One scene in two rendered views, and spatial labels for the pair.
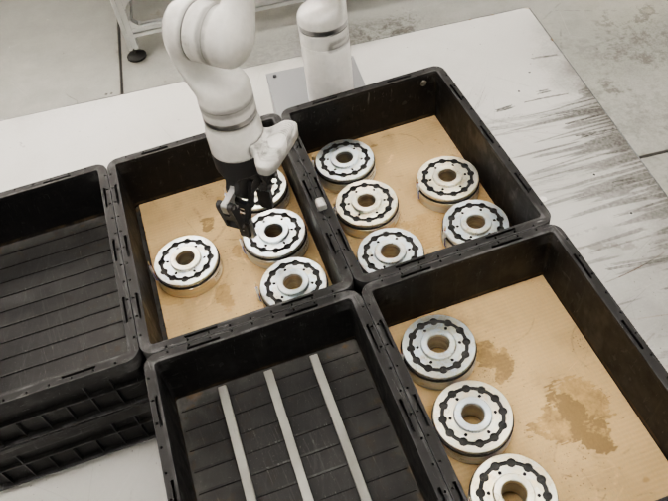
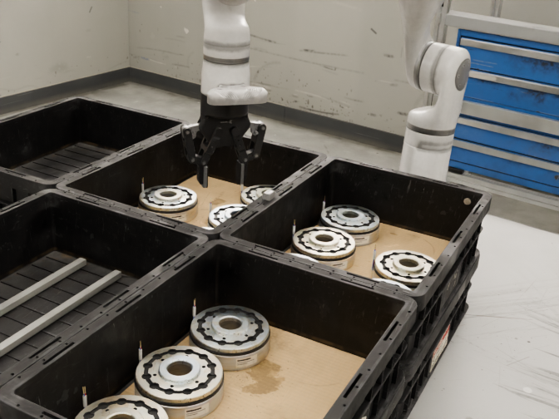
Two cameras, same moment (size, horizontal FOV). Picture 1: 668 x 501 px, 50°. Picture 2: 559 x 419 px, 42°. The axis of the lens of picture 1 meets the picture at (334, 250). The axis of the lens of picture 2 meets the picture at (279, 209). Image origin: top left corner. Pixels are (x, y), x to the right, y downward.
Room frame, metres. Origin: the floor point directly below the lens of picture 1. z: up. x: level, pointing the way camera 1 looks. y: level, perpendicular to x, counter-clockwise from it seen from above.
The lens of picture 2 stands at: (-0.10, -0.65, 1.40)
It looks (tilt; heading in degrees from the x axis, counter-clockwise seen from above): 25 degrees down; 38
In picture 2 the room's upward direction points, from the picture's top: 4 degrees clockwise
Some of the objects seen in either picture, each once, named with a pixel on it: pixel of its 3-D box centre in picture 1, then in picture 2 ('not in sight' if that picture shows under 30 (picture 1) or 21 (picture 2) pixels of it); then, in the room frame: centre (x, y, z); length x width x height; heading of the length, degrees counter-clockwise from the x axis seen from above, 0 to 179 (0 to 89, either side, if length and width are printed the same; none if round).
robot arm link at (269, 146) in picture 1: (246, 128); (229, 75); (0.71, 0.09, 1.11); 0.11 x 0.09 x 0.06; 60
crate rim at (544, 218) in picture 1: (404, 165); (366, 219); (0.80, -0.13, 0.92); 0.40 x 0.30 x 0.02; 12
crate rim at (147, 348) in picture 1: (220, 223); (201, 175); (0.73, 0.16, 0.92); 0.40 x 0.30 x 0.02; 12
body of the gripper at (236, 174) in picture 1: (244, 165); (224, 116); (0.72, 0.10, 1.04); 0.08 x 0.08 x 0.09
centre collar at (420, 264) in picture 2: (447, 176); (408, 263); (0.81, -0.20, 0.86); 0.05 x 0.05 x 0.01
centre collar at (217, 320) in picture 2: (438, 344); (230, 324); (0.50, -0.12, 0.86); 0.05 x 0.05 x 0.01
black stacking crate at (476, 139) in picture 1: (405, 188); (363, 248); (0.80, -0.13, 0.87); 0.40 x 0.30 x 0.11; 12
